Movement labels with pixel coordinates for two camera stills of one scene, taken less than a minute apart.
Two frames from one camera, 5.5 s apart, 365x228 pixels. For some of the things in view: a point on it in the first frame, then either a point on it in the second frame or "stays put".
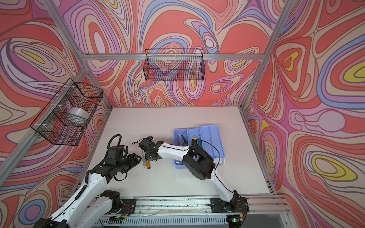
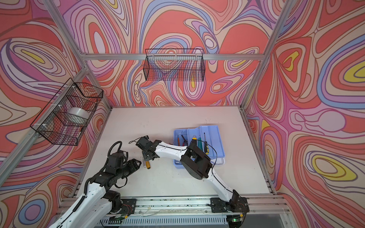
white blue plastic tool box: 208,137 stays put
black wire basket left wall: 65,119 stays put
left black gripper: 133,160 → 133,166
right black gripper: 149,158 stays put
